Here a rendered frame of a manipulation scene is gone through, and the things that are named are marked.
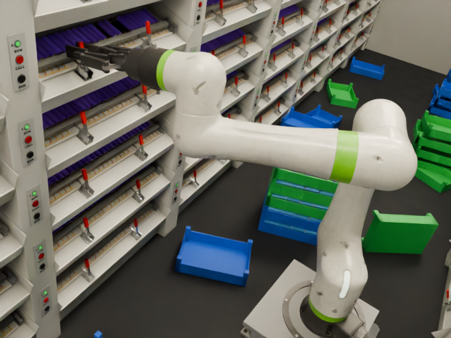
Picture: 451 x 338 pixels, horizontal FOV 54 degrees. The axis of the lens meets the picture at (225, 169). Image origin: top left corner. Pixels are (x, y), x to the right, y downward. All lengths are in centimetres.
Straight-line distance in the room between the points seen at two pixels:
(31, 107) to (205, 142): 40
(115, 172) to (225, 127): 63
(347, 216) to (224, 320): 72
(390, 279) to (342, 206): 98
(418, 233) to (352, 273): 109
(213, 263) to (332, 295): 80
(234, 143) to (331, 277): 48
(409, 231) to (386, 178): 130
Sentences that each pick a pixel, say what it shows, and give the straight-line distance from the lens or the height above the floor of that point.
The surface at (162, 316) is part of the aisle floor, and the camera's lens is 177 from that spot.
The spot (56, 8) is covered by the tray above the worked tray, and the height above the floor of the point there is 111.
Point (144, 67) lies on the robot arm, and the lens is 101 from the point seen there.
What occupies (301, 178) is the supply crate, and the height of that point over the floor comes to 36.
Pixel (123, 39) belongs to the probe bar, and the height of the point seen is 96.
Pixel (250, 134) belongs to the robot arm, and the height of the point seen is 96.
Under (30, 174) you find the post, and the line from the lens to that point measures 119.
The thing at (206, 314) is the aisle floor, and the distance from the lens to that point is 180.
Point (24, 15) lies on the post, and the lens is 102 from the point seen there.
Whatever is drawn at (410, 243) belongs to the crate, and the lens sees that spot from 234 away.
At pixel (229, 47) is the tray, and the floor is 76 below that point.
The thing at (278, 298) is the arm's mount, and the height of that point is 35.
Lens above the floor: 144
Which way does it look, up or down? 35 degrees down
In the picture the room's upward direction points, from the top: 12 degrees clockwise
